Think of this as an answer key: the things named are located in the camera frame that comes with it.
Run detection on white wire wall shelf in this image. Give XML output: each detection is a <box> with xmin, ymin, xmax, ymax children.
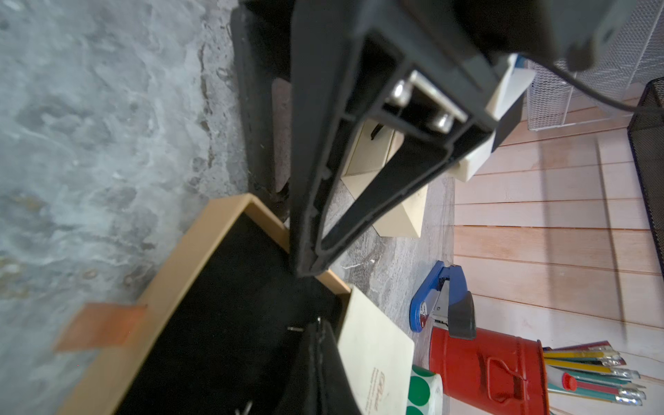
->
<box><xmin>525</xmin><ymin>0</ymin><xmax>664</xmax><ymax>131</ymax></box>

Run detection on blue stapler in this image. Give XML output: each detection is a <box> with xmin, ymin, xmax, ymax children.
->
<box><xmin>408</xmin><ymin>260</ymin><xmax>477</xmax><ymax>340</ymax></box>

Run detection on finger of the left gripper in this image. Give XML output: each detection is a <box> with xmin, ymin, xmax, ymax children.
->
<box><xmin>230</xmin><ymin>1</ymin><xmax>292</xmax><ymax>218</ymax></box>
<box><xmin>290</xmin><ymin>1</ymin><xmax>519</xmax><ymax>277</ymax></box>

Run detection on green sticker roll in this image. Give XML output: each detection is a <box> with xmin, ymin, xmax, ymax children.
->
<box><xmin>406</xmin><ymin>365</ymin><xmax>444</xmax><ymax>415</ymax></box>

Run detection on black mesh wall basket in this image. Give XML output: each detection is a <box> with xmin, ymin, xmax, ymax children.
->
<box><xmin>626</xmin><ymin>76</ymin><xmax>664</xmax><ymax>276</ymax></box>

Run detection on pens in cup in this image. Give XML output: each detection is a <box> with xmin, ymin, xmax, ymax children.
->
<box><xmin>543</xmin><ymin>341</ymin><xmax>647</xmax><ymax>406</ymax></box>

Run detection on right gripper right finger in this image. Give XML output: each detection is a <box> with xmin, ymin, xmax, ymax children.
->
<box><xmin>316</xmin><ymin>318</ymin><xmax>361</xmax><ymax>414</ymax></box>

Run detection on large cream jewelry box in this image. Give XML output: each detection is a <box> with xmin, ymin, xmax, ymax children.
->
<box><xmin>60</xmin><ymin>194</ymin><xmax>414</xmax><ymax>414</ymax></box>

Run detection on red pen holder cup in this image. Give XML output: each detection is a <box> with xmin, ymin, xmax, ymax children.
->
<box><xmin>429</xmin><ymin>328</ymin><xmax>550</xmax><ymax>415</ymax></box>

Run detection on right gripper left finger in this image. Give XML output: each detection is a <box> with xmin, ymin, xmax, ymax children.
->
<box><xmin>274</xmin><ymin>323</ymin><xmax>319</xmax><ymax>415</ymax></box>

